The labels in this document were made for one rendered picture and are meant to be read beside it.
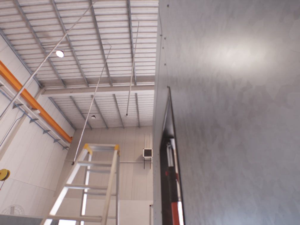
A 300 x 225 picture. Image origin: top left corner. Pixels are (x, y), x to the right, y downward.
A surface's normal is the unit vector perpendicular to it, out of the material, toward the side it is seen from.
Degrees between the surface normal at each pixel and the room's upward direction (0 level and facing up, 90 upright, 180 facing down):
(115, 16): 177
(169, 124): 180
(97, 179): 90
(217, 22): 90
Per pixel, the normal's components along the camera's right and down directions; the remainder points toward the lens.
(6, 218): 0.01, -0.60
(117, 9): 0.06, 0.80
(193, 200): -1.00, 0.00
